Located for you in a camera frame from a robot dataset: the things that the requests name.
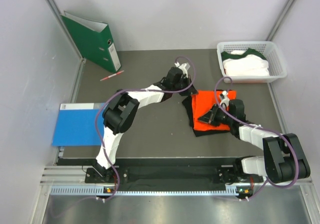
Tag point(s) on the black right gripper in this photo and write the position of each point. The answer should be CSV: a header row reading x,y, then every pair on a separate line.
x,y
210,117

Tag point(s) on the black t shirt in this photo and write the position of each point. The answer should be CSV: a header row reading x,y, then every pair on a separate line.
x,y
187,103

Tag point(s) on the white folded t shirt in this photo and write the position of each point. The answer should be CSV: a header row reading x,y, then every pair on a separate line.
x,y
250,66

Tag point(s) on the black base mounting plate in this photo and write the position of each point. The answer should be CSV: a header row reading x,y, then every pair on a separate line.
x,y
168,175

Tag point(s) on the orange t shirt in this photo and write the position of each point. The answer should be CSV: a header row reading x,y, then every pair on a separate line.
x,y
201,103

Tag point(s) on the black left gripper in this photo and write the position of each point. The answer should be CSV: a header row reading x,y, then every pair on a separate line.
x,y
191,90

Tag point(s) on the dark green t shirt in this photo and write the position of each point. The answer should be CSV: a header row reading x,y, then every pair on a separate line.
x,y
248,52

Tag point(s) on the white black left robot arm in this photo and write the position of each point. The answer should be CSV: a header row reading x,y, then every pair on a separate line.
x,y
119,111

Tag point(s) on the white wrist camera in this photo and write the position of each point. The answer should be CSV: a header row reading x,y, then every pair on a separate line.
x,y
184,67
225,97

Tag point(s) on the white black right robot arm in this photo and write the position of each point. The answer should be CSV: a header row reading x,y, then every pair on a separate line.
x,y
283,157

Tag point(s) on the red white pen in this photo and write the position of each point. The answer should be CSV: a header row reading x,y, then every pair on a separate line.
x,y
112,75

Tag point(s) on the aluminium rail frame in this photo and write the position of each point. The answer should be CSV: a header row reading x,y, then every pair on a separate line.
x,y
68,199

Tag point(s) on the white plastic basket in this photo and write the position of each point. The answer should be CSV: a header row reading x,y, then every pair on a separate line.
x,y
268,49

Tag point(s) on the green lever arch binder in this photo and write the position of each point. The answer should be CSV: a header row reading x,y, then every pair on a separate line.
x,y
93,40

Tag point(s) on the blue clip file folder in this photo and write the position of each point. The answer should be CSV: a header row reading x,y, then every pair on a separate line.
x,y
75,125

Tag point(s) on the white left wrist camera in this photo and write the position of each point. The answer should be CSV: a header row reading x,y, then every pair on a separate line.
x,y
184,67

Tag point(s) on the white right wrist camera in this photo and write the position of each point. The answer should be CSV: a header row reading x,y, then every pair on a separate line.
x,y
225,97

